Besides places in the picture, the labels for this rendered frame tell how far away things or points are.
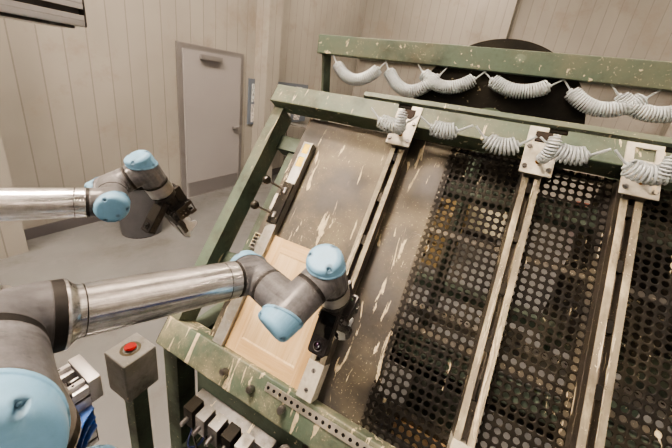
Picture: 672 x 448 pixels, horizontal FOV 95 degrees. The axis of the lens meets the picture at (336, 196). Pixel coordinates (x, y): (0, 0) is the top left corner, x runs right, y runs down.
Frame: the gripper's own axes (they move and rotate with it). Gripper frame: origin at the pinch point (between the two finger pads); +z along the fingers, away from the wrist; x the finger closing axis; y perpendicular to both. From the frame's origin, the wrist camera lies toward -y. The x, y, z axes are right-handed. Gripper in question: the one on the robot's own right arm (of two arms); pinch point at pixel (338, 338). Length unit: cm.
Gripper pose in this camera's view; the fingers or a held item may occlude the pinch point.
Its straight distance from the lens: 91.2
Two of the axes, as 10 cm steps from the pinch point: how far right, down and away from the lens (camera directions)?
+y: 5.1, -6.4, 5.8
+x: -8.5, -2.9, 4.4
